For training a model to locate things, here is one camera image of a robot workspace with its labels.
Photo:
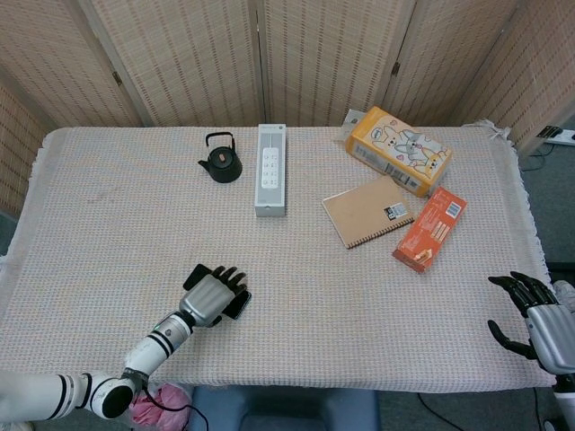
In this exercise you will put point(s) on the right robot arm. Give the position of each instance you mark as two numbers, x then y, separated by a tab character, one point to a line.
565	399

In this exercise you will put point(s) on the woven beige tablecloth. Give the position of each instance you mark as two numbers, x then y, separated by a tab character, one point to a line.
135	215

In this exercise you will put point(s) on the yellow cartoon tissue box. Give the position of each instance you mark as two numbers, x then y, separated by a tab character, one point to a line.
400	150

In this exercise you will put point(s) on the pink plastic bag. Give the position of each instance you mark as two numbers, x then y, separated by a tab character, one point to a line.
173	399

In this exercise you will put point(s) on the black smartphone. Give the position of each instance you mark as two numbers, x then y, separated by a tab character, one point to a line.
196	275

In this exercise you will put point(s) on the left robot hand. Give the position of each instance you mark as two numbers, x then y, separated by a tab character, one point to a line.
211	296

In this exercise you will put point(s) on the black cast iron teapot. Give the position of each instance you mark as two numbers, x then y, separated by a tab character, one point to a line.
221	160

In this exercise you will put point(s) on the orange rectangular carton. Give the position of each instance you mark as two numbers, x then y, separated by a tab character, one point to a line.
430	230

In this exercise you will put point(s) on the brown spiral notebook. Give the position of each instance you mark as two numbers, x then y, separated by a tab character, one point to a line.
366	212

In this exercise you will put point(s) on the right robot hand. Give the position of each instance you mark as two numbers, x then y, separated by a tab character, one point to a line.
545	334

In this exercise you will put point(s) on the white sneaker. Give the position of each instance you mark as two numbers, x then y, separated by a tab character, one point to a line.
566	292

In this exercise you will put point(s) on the white wall power strip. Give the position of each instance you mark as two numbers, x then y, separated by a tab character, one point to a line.
559	135

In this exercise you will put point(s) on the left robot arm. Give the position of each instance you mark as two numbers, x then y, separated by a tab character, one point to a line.
112	372

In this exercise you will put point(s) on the bamboo folding screen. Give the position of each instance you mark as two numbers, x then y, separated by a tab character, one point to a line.
287	58

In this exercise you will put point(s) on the white power strip box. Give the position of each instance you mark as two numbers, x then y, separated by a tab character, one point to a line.
271	169

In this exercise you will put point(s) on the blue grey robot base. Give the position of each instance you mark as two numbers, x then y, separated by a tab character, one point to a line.
284	409

